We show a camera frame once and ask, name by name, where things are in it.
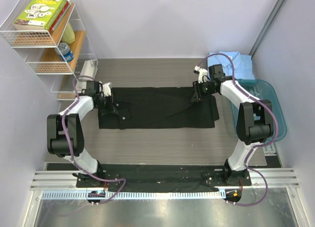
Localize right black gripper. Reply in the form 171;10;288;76
190;79;217;103

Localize black long sleeve shirt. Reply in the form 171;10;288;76
98;87;220;130

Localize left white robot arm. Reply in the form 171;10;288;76
47;79;118;187

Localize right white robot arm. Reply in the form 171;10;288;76
192;65;274;186

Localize white paper booklet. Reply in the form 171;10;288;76
79;60;98;80

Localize folded light blue shirt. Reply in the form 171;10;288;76
207;51;255;80

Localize teal plastic tray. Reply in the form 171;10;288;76
237;79;287;142

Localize blue lidded jar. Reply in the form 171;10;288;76
55;42;74;62

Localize yellow green bottle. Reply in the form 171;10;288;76
62;22;75;45

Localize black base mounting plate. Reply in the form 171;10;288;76
76;162;253;194

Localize red cover book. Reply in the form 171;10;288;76
49;0;71;32

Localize green cover book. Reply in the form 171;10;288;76
12;0;67;31

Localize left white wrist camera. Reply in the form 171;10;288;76
102;82;112;97

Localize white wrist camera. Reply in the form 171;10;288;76
193;66;209;83
102;82;112;97

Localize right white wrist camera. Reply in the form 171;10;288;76
193;66;209;83

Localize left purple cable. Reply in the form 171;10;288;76
62;75;126;203

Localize white slotted cable duct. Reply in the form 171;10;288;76
41;190;226;200

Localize white wire shelf rack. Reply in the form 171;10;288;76
0;0;98;100

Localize aluminium frame rail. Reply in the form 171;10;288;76
31;168;300;190

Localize grey aluminium wall post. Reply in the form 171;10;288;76
249;0;287;58

